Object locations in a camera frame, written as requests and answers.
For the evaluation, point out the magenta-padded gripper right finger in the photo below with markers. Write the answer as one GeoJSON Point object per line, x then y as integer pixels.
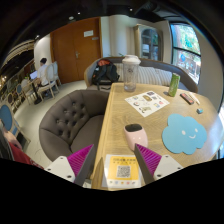
{"type": "Point", "coordinates": [166, 165]}

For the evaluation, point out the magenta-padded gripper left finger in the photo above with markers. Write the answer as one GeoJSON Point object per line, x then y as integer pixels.
{"type": "Point", "coordinates": [63, 166]}

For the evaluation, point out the pink computer mouse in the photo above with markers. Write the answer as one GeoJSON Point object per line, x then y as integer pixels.
{"type": "Point", "coordinates": [136, 137]}

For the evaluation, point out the blue cloud-shaped mouse pad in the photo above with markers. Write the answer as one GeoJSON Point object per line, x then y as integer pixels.
{"type": "Point", "coordinates": [183, 133]}

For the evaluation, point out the yellow code table card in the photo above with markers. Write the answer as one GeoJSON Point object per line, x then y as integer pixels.
{"type": "Point", "coordinates": [122, 170]}

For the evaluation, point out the grey tufted armchair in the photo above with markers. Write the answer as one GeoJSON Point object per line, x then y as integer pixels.
{"type": "Point", "coordinates": [71, 120]}

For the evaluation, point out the white sticker sheet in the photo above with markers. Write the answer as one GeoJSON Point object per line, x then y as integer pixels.
{"type": "Point", "coordinates": [146, 102]}

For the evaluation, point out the black and red flat box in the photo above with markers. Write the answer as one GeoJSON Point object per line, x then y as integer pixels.
{"type": "Point", "coordinates": [186, 98]}

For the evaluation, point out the white wrapped packet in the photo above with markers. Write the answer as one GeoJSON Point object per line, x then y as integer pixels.
{"type": "Point", "coordinates": [194, 98]}

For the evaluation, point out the blue-backed chair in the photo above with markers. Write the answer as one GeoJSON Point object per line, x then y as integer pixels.
{"type": "Point", "coordinates": [6, 116]}

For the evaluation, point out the green drink can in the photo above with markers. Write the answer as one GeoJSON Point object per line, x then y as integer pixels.
{"type": "Point", "coordinates": [174, 85]}

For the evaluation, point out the white dining chair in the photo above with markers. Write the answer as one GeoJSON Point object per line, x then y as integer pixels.
{"type": "Point", "coordinates": [27, 88]}
{"type": "Point", "coordinates": [50, 78]}

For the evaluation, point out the striped sofa cushion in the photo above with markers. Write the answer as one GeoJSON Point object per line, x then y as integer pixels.
{"type": "Point", "coordinates": [165, 78]}
{"type": "Point", "coordinates": [146, 76]}
{"type": "Point", "coordinates": [119, 73]}

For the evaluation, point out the brown curved sofa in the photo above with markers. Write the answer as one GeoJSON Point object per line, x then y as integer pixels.
{"type": "Point", "coordinates": [185, 78]}

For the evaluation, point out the person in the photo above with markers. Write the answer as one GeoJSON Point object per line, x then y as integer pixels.
{"type": "Point", "coordinates": [42, 73]}

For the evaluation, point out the clear shaker bottle white lid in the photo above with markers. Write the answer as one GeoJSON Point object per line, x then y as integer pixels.
{"type": "Point", "coordinates": [130, 75]}

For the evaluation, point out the black and orange backpack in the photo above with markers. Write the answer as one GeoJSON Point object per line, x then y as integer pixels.
{"type": "Point", "coordinates": [105, 71]}

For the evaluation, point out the black-framed window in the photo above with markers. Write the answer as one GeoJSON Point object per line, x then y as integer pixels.
{"type": "Point", "coordinates": [186, 50]}

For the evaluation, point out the brown wooden door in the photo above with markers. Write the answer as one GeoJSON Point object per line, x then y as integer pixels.
{"type": "Point", "coordinates": [71, 50]}

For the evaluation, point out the beige arched glass cabinet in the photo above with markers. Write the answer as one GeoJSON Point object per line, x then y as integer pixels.
{"type": "Point", "coordinates": [149, 41]}

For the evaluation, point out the white door sign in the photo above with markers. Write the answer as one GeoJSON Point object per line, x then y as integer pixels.
{"type": "Point", "coordinates": [88, 33]}

